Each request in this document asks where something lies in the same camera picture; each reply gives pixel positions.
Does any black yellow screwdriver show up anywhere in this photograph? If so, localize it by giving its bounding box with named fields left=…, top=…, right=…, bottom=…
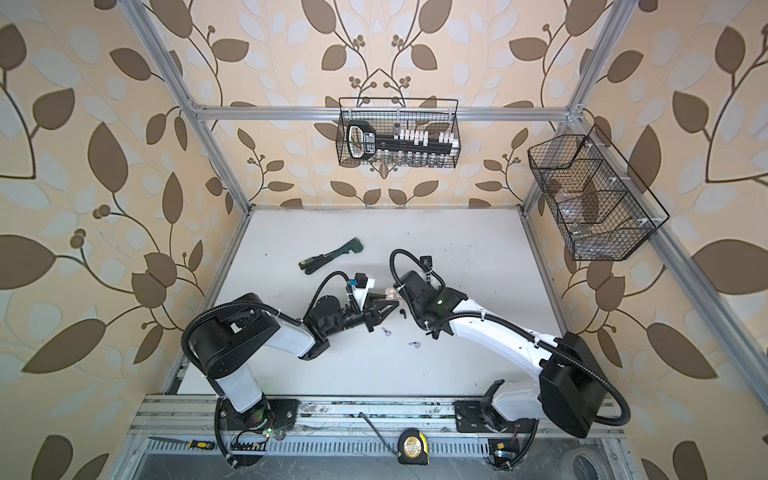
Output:
left=299, top=254, right=328, bottom=271

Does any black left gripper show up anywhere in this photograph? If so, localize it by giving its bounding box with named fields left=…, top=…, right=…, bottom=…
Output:
left=322, top=292, right=399, bottom=341

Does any green black rivet tool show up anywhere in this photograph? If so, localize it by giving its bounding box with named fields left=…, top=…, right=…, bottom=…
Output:
left=302, top=237, right=364, bottom=275

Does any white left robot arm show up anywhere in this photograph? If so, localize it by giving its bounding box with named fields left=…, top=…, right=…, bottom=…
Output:
left=181, top=271, right=399, bottom=414

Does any yellow black tape measure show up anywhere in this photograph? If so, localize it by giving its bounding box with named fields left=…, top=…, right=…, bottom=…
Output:
left=397, top=428, right=429, bottom=466

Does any black socket set holder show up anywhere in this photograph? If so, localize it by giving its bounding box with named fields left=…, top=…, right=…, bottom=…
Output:
left=337, top=120, right=461, bottom=163

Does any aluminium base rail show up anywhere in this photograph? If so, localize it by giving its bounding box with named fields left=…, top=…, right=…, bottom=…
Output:
left=123, top=395, right=631, bottom=472

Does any aluminium frame post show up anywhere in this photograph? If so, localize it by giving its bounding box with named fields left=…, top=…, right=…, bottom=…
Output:
left=118, top=0, right=251, bottom=216

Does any cream earbud charging case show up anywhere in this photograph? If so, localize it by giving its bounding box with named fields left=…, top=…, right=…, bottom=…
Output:
left=385, top=288, right=402, bottom=301

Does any black wire basket with tools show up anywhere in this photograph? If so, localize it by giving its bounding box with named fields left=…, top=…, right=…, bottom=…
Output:
left=335, top=95, right=462, bottom=169

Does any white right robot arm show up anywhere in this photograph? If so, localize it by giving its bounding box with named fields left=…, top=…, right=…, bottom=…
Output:
left=388, top=248, right=631, bottom=438

